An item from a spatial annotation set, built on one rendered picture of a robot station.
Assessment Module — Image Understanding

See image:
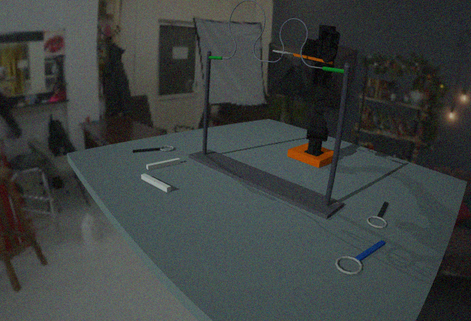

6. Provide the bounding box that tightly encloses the grey loop with blue handle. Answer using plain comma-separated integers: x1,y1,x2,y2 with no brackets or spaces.
335,240,385,275

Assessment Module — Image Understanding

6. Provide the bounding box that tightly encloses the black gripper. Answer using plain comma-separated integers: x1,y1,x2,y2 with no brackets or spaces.
311,29,340,88

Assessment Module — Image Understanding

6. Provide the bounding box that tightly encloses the white rectangular bar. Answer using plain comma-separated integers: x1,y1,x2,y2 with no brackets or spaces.
141,173,171,193
146,158,180,170

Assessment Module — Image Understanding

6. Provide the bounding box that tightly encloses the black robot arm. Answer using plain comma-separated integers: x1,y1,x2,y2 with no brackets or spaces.
302,25,336,156

